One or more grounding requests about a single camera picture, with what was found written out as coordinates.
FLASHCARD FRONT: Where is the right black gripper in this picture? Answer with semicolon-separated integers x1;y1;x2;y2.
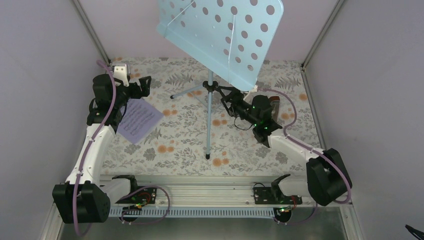
217;86;259;127

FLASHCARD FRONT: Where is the lilac sheet music page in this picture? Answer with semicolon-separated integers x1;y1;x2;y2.
117;99;164;144

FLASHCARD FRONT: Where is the brown wooden metronome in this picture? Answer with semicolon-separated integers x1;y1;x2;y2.
268;96;280;122

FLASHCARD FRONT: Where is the light blue music stand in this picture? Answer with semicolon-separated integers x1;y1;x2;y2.
156;0;285;161

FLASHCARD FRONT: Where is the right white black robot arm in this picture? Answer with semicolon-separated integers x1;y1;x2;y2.
216;86;353;206

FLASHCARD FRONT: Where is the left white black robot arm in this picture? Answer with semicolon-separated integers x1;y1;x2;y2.
52;73;152;224

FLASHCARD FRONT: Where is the floral patterned table mat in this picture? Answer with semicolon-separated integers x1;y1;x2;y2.
101;57;305;177

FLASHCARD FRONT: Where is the black object bottom right corner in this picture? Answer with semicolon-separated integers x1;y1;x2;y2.
405;224;424;240

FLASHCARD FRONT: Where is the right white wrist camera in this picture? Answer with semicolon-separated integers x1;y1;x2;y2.
242;85;258;101

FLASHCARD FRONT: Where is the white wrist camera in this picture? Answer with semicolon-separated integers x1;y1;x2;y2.
112;62;130;87
242;85;258;101

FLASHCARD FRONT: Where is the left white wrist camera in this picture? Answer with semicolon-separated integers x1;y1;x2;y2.
112;62;130;87

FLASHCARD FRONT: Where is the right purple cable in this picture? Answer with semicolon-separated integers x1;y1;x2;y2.
256;87;353;226

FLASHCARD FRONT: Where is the purple cable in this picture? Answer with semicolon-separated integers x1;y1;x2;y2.
256;87;353;226
72;59;117;238

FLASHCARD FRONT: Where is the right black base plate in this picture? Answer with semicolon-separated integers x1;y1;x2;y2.
253;185;303;205

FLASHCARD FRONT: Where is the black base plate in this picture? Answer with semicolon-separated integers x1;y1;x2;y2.
253;185;303;205
116;187;157;209

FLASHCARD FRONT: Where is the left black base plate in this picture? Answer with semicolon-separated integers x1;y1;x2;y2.
116;187;157;209

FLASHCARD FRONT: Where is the light blue cable duct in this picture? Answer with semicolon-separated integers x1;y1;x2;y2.
123;206;288;219

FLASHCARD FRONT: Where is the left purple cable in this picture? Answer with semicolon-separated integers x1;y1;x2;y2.
72;59;117;238

